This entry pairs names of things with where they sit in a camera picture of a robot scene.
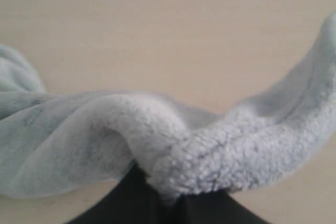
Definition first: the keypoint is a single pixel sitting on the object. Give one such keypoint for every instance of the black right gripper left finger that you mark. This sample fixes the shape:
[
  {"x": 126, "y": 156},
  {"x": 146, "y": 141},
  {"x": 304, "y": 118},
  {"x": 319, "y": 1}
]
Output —
[{"x": 132, "y": 201}]

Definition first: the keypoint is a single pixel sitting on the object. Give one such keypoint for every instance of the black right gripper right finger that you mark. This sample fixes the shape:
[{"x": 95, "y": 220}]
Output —
[{"x": 216, "y": 207}]

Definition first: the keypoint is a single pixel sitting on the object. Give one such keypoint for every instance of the light blue fluffy towel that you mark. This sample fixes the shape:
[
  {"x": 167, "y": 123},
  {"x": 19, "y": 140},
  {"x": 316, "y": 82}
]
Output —
[{"x": 53, "y": 144}]

